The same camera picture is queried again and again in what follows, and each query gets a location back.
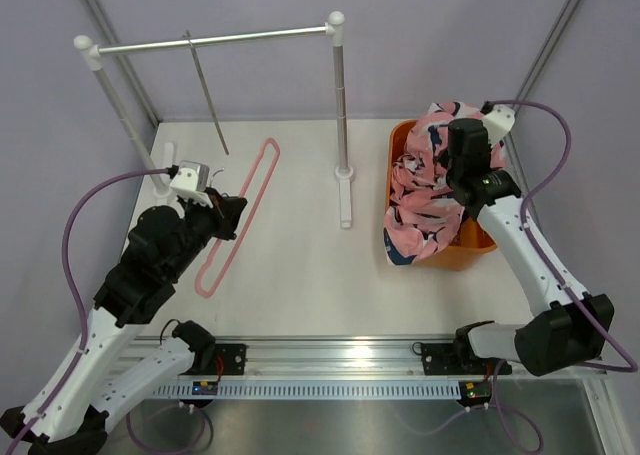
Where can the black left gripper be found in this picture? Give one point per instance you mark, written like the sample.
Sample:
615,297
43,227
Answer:
225,212

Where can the pink hanger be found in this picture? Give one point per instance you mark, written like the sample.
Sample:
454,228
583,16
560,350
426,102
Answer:
268,147

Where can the grey metal hanger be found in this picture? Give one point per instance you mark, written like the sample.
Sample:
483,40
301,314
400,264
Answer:
206,92

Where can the pink shark print shorts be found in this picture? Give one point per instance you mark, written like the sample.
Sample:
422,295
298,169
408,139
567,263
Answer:
423,218

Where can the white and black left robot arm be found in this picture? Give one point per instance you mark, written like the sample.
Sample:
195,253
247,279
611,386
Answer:
79,407

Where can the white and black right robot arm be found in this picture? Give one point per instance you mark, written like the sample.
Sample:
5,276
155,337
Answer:
568,324

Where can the silver clothes rack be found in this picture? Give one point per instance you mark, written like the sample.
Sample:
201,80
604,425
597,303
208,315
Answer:
285,74

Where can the orange plastic basket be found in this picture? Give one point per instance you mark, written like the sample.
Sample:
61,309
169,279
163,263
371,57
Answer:
471,242

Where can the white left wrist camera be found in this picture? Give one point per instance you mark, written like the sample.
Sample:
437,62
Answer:
190,183

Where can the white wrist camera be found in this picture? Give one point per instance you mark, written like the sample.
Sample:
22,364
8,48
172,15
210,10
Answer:
498,120
190,183

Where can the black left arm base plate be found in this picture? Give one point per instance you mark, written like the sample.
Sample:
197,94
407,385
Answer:
226,359

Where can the white slotted cable duct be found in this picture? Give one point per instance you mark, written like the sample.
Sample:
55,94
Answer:
309,390

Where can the aluminium front rail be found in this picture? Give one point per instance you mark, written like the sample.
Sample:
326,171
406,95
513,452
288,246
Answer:
326,358

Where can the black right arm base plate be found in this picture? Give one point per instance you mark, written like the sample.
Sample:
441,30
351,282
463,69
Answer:
453,358

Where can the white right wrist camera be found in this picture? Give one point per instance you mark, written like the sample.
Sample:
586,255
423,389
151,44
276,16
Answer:
498,120

